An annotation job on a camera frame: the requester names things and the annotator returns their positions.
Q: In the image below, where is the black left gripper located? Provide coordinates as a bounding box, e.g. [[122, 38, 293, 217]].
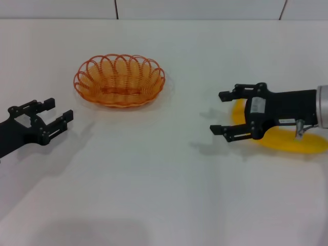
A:
[[0, 97, 75, 159]]

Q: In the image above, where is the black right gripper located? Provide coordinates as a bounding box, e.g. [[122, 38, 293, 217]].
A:
[[209, 83, 319, 144]]

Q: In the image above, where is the orange wire-look plastic basket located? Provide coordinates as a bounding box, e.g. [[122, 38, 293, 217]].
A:
[[73, 53, 166, 108]]

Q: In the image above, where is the yellow toy banana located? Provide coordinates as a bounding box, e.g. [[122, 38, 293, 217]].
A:
[[231, 98, 326, 154]]

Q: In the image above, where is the right arm cable with plug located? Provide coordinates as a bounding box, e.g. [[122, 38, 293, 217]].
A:
[[294, 119, 319, 141]]

